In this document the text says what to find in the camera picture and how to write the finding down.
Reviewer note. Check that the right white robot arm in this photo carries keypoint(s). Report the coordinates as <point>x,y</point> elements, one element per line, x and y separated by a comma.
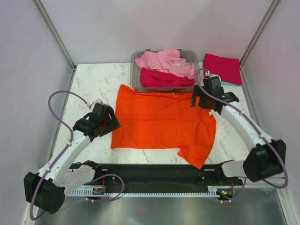
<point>266,156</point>

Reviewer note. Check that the light pink t shirt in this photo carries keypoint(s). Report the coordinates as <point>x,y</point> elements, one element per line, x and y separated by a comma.
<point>168,61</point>

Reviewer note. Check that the white slotted cable duct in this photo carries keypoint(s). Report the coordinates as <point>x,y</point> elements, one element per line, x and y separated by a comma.
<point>87,191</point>

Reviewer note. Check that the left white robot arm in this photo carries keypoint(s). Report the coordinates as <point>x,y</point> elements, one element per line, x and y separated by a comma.
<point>51,184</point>

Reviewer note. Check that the left aluminium frame post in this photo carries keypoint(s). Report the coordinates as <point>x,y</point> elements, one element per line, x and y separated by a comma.
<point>55,34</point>

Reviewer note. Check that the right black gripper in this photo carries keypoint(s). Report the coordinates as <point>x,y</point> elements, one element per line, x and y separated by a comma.
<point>198,92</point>

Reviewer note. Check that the magenta t shirt in bin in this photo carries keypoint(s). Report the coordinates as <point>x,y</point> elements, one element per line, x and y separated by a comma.
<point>151,78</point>

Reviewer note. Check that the folded teal t shirt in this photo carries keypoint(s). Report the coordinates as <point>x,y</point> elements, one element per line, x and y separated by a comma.
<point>229,84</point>

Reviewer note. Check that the folded magenta t shirt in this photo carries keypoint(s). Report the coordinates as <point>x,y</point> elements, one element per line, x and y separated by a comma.
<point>227,68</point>

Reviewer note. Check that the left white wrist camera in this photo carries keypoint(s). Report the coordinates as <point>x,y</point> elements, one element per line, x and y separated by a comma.
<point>94,102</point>

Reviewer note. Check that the orange t shirt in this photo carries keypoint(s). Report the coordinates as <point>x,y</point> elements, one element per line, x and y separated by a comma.
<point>164,121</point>

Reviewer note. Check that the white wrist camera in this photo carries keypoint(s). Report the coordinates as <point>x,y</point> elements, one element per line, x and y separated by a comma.
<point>207,74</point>
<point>94,102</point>

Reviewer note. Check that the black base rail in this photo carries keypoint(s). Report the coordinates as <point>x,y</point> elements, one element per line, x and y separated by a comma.
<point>166,177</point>

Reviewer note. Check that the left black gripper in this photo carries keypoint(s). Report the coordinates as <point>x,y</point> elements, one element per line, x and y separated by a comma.
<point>114,123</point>

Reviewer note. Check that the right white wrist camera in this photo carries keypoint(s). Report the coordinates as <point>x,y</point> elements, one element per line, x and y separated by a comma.
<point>207,74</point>

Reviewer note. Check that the clear plastic bin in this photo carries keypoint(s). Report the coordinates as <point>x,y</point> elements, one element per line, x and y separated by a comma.
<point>135,71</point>

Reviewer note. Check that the right aluminium frame post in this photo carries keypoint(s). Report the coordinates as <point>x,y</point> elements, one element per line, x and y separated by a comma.
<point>267,16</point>

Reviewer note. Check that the aluminium frame post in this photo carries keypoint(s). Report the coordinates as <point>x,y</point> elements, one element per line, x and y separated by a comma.
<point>55,34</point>
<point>267,16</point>

